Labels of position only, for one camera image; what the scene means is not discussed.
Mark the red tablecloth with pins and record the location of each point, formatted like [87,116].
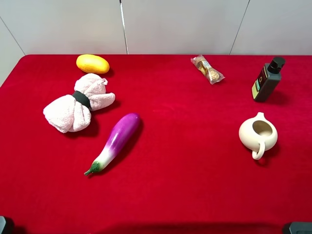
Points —
[184,170]

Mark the purple toy eggplant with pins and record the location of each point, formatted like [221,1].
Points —
[118,137]

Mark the black left base corner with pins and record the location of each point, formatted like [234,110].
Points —
[6,225]

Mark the wrapped snack packet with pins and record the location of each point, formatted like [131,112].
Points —
[211,74]

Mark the cream ceramic teapot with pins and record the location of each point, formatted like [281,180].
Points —
[258,135]

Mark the black base corner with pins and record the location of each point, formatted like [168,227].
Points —
[6,225]
[297,228]

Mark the pink towel with black band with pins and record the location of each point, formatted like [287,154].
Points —
[72,113]

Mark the dark pump bottle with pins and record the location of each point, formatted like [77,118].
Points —
[268,79]

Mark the black right base corner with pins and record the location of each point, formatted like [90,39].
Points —
[297,228]

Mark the yellow mango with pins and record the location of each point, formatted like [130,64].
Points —
[92,64]

